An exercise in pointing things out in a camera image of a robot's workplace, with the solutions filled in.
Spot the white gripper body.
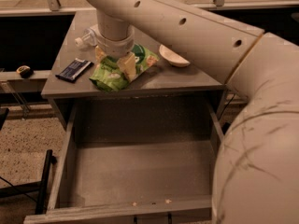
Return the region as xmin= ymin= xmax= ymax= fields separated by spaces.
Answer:
xmin=95 ymin=25 xmax=135 ymax=59

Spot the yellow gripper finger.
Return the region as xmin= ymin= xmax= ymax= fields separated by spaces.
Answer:
xmin=94 ymin=46 xmax=107 ymax=63
xmin=117 ymin=52 xmax=136 ymax=82

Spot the green rice chip bag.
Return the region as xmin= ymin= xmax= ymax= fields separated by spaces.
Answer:
xmin=90 ymin=44 xmax=159 ymax=91

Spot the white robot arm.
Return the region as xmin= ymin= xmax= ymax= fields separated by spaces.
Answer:
xmin=87 ymin=0 xmax=299 ymax=224

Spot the grey cabinet with top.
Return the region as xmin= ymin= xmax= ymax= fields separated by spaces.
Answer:
xmin=42 ymin=9 xmax=225 ymax=125

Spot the open grey top drawer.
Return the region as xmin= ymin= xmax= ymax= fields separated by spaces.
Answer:
xmin=24 ymin=96 xmax=222 ymax=224

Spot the clear plastic water bottle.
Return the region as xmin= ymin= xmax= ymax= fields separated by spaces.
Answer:
xmin=75 ymin=25 xmax=97 ymax=49

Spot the dark blue snack bar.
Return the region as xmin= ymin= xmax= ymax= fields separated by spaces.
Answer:
xmin=55 ymin=58 xmax=93 ymax=83

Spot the white paper bowl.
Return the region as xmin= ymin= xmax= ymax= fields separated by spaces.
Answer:
xmin=159 ymin=45 xmax=190 ymax=67

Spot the black and yellow tape measure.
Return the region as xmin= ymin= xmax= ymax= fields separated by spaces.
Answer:
xmin=17 ymin=65 xmax=34 ymax=78

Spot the black cable on floor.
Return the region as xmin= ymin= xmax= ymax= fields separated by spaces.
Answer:
xmin=219 ymin=91 xmax=236 ymax=119

